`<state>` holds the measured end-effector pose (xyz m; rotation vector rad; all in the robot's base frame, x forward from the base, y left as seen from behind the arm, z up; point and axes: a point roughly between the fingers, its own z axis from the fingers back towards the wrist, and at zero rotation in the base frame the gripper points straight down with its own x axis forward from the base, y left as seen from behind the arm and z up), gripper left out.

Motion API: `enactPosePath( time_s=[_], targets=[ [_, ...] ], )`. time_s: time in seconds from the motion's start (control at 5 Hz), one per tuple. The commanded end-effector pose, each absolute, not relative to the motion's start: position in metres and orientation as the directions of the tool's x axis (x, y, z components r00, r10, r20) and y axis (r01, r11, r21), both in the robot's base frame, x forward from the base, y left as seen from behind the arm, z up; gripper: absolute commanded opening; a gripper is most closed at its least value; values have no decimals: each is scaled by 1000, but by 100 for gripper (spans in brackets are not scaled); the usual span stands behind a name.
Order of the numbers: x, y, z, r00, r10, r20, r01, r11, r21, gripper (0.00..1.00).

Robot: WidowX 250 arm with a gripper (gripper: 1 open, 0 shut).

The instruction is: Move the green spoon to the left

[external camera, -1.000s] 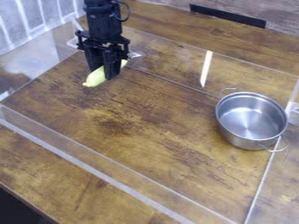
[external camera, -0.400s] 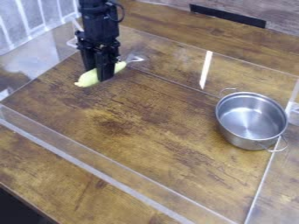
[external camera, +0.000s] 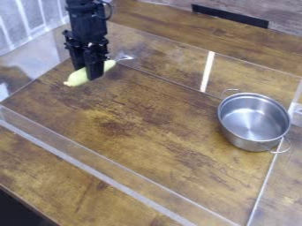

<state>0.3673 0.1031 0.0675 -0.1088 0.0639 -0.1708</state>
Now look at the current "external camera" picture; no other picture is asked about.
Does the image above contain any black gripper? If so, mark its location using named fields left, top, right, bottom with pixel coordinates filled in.
left=65, top=0, right=111, bottom=80

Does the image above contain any black bar on table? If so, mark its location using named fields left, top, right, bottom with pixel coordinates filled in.
left=192, top=4, right=269, bottom=28

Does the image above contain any stainless steel pot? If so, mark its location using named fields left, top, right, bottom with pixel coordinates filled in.
left=217, top=89, right=292, bottom=154

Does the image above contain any black cable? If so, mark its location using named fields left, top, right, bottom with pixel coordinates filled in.
left=97, top=0, right=117, bottom=21

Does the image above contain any clear acrylic enclosure panel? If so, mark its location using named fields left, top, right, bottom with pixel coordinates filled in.
left=0, top=105, right=240, bottom=226

